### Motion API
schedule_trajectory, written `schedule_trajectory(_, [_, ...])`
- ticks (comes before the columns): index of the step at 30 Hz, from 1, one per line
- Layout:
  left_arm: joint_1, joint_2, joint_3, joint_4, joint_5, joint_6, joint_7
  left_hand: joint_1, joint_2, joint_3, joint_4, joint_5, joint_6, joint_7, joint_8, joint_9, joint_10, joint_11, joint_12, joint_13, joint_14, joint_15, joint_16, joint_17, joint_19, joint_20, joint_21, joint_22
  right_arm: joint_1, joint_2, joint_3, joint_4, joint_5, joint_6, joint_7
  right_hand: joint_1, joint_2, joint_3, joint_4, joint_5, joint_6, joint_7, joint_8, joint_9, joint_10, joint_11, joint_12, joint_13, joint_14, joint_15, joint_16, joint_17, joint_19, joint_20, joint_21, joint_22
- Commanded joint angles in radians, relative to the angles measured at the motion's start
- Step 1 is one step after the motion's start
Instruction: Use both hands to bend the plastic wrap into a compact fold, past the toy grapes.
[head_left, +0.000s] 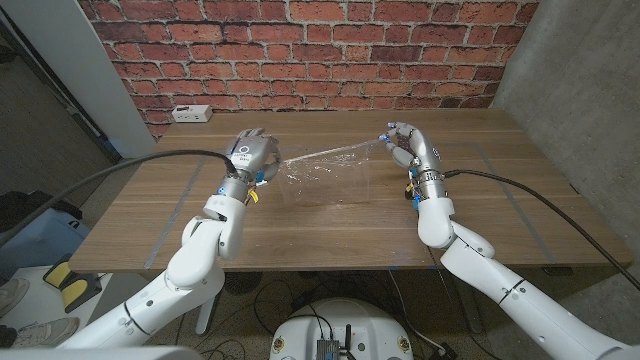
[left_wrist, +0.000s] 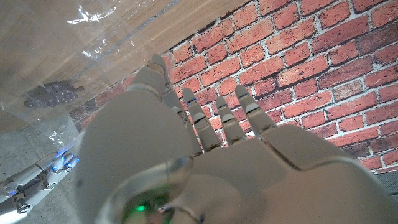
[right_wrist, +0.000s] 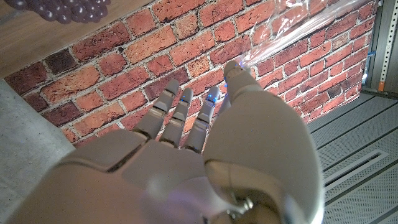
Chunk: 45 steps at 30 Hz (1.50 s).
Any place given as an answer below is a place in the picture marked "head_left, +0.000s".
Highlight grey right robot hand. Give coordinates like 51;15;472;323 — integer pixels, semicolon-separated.
377;121;452;212

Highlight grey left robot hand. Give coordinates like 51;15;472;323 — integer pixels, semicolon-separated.
216;126;283;205

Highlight clear plastic wrap sheet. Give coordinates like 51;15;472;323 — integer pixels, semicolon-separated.
278;138;389;207

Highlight white power strip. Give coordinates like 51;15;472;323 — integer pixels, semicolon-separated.
171;104;214;124

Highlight red brick printed backdrop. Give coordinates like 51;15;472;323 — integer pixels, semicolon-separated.
77;0;541;139

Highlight round black floor object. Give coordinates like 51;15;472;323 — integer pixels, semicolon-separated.
223;271;264;296

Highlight white table leg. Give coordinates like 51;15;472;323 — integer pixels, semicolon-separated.
194;294;221;335
452;279;484;335

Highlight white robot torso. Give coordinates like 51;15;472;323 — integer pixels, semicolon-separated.
268;298;415;360

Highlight dark grey door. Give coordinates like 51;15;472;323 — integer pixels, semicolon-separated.
0;19;121;211

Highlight yellow and black foot pedal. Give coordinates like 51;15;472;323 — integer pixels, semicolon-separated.
42;253;104;314

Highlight white sneaker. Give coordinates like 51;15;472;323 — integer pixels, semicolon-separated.
10;316;80;350
0;277;30;317

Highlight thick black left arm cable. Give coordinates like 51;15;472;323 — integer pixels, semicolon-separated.
0;148;241;249

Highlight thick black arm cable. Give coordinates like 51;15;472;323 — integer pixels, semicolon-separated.
0;148;241;249
442;168;640;291

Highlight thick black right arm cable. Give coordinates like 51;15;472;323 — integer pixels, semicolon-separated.
442;168;640;291

